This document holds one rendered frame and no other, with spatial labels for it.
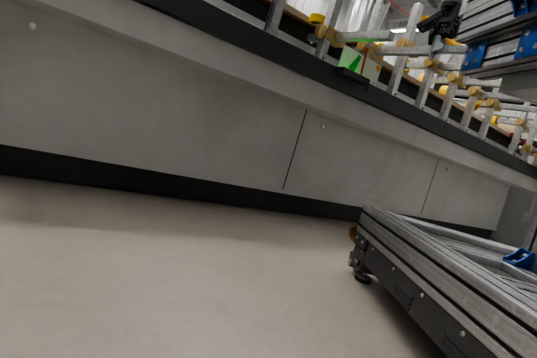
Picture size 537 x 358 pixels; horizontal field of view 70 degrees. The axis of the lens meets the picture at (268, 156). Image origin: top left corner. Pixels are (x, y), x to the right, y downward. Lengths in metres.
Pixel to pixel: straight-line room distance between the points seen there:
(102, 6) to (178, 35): 0.23
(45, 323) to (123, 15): 0.84
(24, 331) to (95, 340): 0.10
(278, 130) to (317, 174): 0.36
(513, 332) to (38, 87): 1.33
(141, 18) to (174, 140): 0.49
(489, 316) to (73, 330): 0.66
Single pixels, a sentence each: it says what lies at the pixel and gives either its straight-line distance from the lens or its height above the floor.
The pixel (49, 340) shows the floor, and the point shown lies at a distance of 0.68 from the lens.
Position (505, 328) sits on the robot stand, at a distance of 0.74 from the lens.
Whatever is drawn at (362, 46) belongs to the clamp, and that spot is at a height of 0.83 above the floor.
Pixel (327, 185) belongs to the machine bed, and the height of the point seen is 0.18.
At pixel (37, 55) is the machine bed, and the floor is 0.39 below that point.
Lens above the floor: 0.37
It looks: 4 degrees down
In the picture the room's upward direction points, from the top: 17 degrees clockwise
